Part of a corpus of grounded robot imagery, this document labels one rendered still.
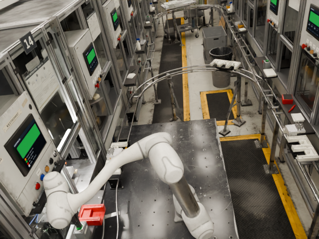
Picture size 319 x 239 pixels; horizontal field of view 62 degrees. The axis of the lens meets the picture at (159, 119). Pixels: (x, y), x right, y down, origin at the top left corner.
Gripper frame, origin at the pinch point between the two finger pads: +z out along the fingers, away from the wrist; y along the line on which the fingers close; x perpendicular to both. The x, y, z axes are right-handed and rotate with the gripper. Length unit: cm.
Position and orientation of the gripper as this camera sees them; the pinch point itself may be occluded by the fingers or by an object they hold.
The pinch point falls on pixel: (77, 223)
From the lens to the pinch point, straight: 173.9
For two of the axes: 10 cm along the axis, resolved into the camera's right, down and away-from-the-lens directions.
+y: -0.6, 5.9, -8.1
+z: 1.5, 8.0, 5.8
